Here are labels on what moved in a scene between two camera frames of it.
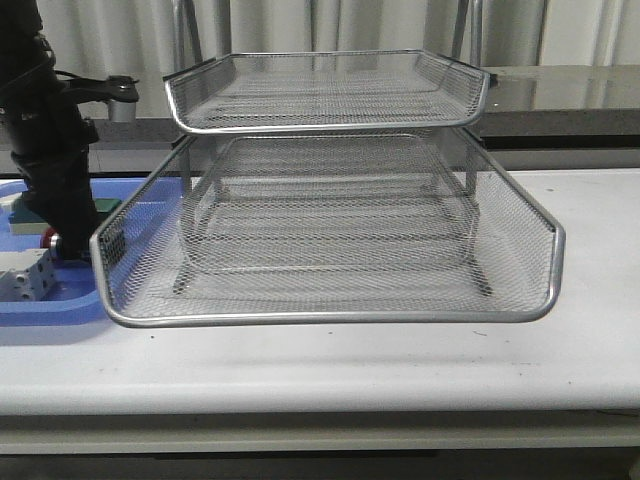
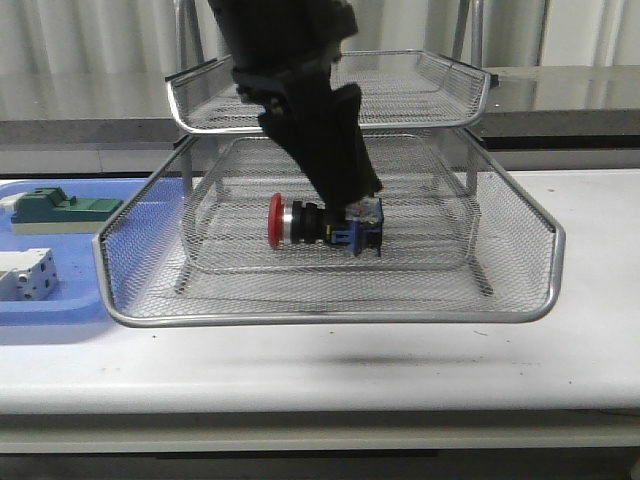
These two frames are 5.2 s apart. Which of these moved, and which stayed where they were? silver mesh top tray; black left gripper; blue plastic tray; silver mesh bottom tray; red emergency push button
Moved: black left gripper; red emergency push button
Stayed: blue plastic tray; silver mesh bottom tray; silver mesh top tray
